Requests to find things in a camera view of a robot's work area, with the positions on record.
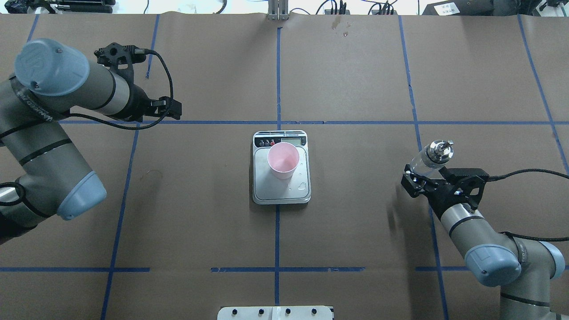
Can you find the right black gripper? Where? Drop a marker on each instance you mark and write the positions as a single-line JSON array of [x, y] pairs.
[[438, 202]]

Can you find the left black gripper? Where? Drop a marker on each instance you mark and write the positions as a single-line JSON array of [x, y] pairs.
[[138, 103]]

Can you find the clear glass sauce bottle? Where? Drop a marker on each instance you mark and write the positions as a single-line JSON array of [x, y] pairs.
[[432, 158]]

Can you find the pink plastic cup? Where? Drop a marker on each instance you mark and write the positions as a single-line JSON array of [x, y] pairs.
[[283, 159]]

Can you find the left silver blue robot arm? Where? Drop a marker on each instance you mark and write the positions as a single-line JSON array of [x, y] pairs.
[[51, 82]]

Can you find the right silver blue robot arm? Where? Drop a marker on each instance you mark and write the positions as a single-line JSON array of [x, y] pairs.
[[522, 266]]

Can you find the silver digital kitchen scale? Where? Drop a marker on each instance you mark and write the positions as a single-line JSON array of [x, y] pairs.
[[268, 189]]

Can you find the black box white label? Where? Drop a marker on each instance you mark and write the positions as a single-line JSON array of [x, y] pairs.
[[481, 8]]

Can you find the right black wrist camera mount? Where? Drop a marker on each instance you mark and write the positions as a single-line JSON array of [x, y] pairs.
[[473, 186]]

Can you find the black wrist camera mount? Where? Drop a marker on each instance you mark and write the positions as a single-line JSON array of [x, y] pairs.
[[473, 186], [120, 59]]

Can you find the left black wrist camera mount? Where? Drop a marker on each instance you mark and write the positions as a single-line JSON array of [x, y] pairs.
[[120, 59]]

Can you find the aluminium frame post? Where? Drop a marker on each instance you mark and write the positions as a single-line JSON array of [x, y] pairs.
[[278, 10]]

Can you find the white camera mast with base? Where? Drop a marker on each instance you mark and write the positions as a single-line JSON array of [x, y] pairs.
[[299, 312]]

